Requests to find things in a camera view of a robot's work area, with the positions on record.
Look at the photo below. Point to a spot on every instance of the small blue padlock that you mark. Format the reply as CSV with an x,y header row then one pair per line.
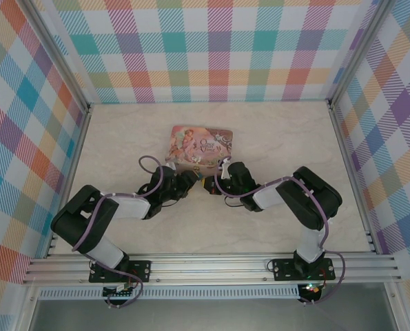
x,y
199,175

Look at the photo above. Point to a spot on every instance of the pink fairy print tin box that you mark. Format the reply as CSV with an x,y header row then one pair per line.
x,y
197,145

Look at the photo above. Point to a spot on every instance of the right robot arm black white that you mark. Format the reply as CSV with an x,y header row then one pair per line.
x,y
315,203

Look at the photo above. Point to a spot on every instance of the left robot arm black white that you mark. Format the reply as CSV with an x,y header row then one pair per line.
x,y
84,220

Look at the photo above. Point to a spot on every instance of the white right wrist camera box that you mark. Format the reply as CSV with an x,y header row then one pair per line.
x,y
225,167

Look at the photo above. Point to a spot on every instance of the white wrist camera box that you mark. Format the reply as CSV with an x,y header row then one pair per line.
x,y
172,166
225,167

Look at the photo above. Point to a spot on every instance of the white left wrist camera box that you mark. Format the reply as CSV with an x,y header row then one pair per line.
x,y
172,166

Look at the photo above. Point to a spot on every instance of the aluminium mounting rail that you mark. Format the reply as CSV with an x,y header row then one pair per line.
x,y
208,267

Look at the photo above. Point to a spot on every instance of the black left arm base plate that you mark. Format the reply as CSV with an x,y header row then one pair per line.
x,y
141,270

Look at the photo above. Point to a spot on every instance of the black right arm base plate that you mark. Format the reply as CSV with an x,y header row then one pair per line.
x,y
284,269

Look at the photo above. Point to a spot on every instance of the aluminium side rail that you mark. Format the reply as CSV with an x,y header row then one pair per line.
x,y
351,172

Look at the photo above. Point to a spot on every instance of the aluminium frame post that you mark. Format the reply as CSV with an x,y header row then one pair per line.
x,y
58,51
358,51

